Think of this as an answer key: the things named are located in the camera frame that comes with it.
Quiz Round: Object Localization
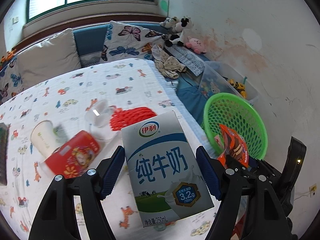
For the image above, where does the orange wafer snack bag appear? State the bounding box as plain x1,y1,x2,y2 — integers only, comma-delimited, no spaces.
218,124,249,168

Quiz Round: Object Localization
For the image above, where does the red paper cup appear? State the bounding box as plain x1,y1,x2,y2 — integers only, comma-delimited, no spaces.
44,130,100,179

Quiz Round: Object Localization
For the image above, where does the white milk carton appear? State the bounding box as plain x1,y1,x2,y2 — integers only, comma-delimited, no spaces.
121,111,214,227

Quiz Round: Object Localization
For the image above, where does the red foam fruit net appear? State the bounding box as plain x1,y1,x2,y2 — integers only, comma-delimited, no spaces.
110,107,157,131

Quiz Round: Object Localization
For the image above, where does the clear plastic jar white lid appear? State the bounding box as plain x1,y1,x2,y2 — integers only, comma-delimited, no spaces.
85,99,117,142

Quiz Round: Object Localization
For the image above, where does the orange toy on sofa arm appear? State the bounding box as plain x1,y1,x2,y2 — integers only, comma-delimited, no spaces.
1,49,16,64

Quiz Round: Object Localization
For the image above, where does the green perforated plastic basket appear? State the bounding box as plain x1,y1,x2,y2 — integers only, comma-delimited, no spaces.
202,93,268,160

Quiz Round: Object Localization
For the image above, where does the white paper cup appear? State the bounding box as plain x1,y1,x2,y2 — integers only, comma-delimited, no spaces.
30,120,68,158

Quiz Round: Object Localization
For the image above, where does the printed white table cloth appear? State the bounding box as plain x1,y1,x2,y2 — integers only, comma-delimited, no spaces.
1,59,220,239

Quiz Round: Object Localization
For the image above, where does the clear plastic toy bin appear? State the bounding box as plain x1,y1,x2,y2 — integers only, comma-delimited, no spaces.
198,61,259,106

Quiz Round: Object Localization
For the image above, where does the grey patterned blanket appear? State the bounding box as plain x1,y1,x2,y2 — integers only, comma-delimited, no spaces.
165,45,209,76

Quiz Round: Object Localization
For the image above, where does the beige patterned cloth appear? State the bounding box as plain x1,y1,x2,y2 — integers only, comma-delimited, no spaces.
151,45,187,80

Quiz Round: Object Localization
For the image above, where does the pink plush toy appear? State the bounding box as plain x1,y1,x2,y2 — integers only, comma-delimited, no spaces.
185,37,207,55

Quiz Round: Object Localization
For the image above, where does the beige sofa cushion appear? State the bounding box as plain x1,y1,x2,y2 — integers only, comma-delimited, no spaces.
17,28,81,89

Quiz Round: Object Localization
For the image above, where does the butterfly print pillow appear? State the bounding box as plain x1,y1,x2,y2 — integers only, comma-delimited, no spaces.
100,21,166,63

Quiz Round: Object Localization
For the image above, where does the blue sofa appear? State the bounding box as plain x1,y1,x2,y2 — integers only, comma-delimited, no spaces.
73,24,206,124

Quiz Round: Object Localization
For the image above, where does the butterfly print armrest cover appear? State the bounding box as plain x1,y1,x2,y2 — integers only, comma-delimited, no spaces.
0,56,24,104

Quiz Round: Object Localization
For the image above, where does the cow plush toy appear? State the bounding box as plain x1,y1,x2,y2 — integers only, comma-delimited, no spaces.
159,16,193,47

